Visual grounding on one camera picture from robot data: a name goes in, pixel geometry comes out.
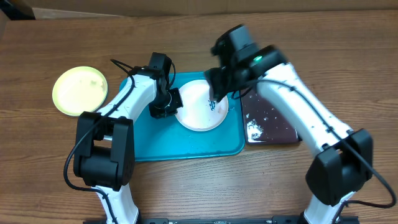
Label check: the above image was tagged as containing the white plate with stain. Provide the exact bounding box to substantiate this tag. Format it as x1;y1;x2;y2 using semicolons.
175;80;229;131

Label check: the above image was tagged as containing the yellow plate with stain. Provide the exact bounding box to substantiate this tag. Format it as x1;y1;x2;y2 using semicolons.
52;66;108;116

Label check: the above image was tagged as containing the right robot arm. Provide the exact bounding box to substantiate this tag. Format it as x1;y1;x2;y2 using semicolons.
205;25;373;223

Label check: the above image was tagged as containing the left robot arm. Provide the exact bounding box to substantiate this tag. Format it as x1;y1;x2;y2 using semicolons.
63;52;183;223

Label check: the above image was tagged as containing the teal plastic serving tray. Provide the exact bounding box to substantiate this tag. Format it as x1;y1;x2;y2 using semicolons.
119;71;246;163

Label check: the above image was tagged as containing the black water tray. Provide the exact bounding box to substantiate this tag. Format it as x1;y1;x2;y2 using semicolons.
241;90;301;145

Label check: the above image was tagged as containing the dark object top left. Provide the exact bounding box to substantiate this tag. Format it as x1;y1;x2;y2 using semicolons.
1;0;35;21

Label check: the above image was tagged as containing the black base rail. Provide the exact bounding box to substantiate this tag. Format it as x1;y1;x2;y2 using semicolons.
82;214;360;224

